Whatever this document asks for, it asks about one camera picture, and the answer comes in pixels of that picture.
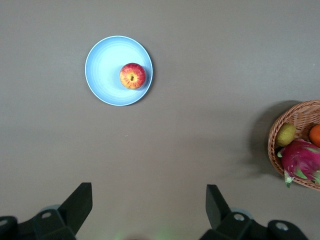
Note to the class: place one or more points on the brown table cloth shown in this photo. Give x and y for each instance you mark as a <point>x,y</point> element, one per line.
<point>175,150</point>

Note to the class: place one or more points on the pink dragon fruit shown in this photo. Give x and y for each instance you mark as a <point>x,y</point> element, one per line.
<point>300,160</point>

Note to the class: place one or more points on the orange tangerine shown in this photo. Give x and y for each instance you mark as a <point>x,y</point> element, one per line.
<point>315,136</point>

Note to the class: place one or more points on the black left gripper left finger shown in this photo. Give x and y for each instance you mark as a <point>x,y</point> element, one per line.
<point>67,215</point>

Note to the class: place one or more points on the brown green kiwi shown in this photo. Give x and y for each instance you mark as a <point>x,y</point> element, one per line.
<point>285,135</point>

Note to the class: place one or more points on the light blue round plate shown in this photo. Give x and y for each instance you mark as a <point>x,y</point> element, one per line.
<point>105,72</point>

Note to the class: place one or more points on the brown woven wicker basket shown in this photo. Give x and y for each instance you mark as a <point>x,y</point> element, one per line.
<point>297,115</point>

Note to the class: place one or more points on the red yellow apple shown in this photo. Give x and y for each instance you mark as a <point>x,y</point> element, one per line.
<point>132,76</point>

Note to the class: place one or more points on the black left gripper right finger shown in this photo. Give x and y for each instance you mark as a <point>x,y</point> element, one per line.
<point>225,222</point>

